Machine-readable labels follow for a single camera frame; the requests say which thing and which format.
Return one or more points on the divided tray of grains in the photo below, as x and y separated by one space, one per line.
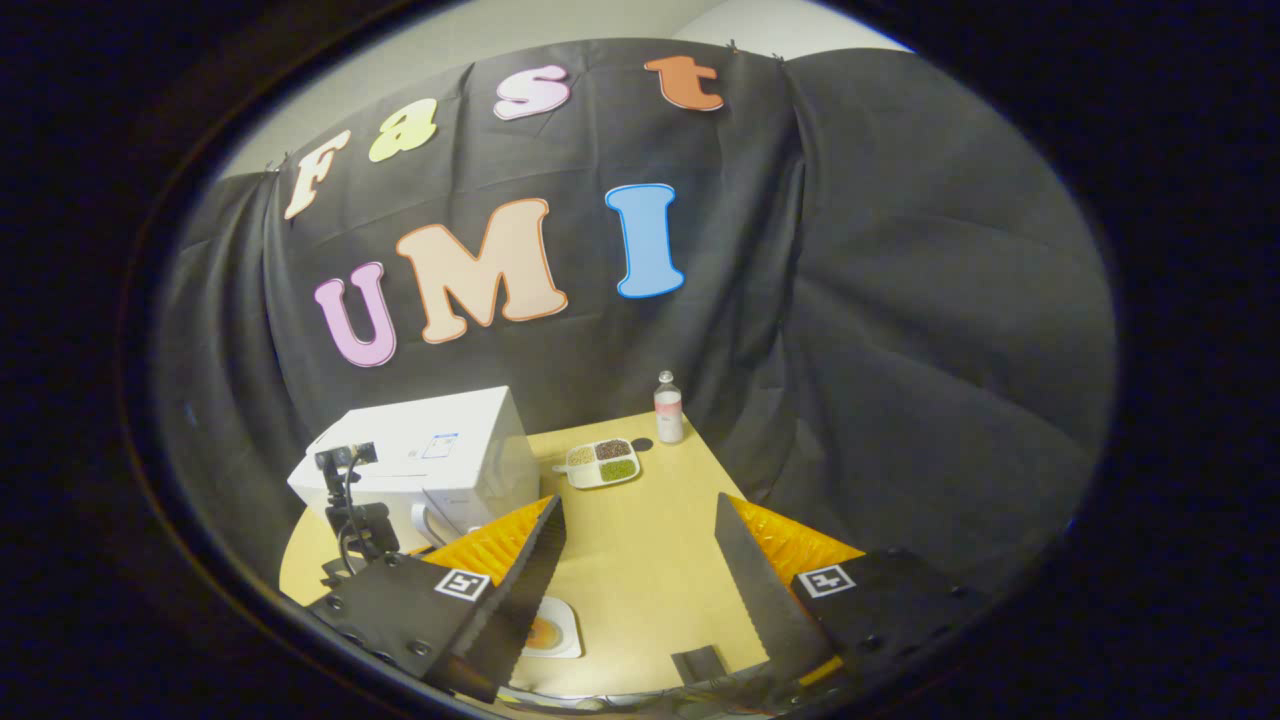
603 463

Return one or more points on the glazed brown donut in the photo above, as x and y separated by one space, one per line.
548 633

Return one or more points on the clear bottle with pink label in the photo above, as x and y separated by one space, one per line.
669 415

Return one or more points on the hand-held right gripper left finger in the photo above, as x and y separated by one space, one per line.
520 590

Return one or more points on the black backdrop cloth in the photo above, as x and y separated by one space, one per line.
900 300

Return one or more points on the white square plate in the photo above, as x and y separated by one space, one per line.
568 625

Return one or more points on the white microwave oven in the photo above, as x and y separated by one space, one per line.
440 450

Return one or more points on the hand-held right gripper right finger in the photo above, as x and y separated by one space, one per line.
760 590

